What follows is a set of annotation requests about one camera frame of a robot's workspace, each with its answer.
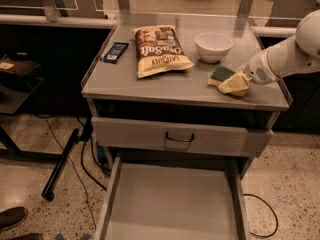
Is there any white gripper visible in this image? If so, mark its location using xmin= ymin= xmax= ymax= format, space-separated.
xmin=218 ymin=48 xmax=284 ymax=97

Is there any green and yellow sponge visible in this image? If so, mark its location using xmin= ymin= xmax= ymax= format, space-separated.
xmin=207 ymin=67 xmax=235 ymax=86

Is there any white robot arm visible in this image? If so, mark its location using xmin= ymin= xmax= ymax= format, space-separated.
xmin=218 ymin=10 xmax=320 ymax=97

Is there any grey drawer cabinet counter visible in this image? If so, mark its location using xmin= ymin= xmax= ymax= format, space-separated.
xmin=80 ymin=11 xmax=294 ymax=172

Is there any open grey middle drawer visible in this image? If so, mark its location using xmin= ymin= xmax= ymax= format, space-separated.
xmin=94 ymin=153 xmax=251 ymax=240

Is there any white ceramic bowl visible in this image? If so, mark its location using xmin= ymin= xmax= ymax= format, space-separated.
xmin=195 ymin=32 xmax=233 ymax=63

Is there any brown sea salt chip bag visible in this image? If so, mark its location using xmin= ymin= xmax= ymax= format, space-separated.
xmin=132 ymin=25 xmax=193 ymax=79

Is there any dark blue snack bar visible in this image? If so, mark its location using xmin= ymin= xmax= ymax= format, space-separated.
xmin=101 ymin=42 xmax=129 ymax=64

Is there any dark side table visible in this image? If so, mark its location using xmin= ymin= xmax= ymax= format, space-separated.
xmin=0 ymin=55 xmax=44 ymax=161

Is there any black stand leg with wheel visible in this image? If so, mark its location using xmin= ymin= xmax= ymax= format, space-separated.
xmin=42 ymin=129 xmax=79 ymax=202

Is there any dark shoe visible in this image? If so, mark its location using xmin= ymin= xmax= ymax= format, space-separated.
xmin=0 ymin=206 xmax=28 ymax=231
xmin=9 ymin=233 xmax=43 ymax=240

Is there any black drawer handle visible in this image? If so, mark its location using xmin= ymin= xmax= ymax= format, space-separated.
xmin=165 ymin=132 xmax=195 ymax=143

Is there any black floor cable right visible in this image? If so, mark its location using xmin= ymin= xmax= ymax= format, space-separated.
xmin=243 ymin=193 xmax=279 ymax=239

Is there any black floor cable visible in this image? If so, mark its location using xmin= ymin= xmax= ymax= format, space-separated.
xmin=243 ymin=193 xmax=279 ymax=239
xmin=33 ymin=113 xmax=111 ymax=232

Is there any black floor cable left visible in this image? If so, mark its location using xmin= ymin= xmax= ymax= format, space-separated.
xmin=33 ymin=113 xmax=111 ymax=232

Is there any white horizontal rail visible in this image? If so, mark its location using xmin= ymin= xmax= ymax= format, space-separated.
xmin=0 ymin=14 xmax=117 ymax=29

